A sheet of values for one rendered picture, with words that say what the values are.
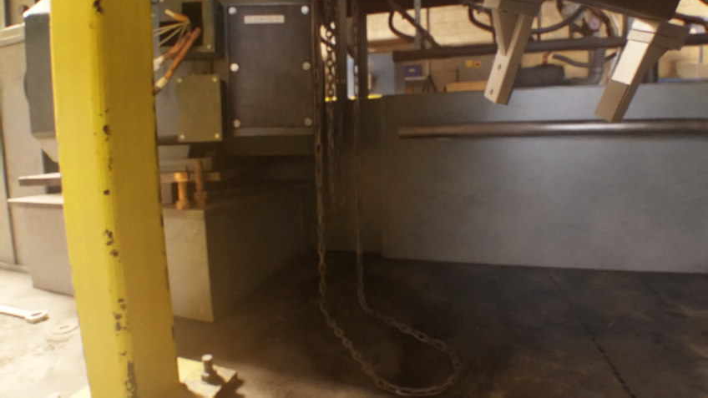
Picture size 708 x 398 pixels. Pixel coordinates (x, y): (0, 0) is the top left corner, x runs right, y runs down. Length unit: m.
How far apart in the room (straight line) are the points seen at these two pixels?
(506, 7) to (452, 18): 6.08
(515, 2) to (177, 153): 0.80
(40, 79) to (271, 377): 0.91
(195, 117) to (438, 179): 0.80
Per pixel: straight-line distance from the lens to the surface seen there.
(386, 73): 3.97
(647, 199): 1.38
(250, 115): 0.89
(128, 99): 0.58
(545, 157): 1.26
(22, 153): 1.57
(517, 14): 0.35
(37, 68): 1.16
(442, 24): 6.39
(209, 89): 0.86
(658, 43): 0.44
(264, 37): 0.92
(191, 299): 0.96
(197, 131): 0.86
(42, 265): 1.40
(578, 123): 1.19
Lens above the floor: 0.42
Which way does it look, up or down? 5 degrees down
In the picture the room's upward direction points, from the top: 1 degrees counter-clockwise
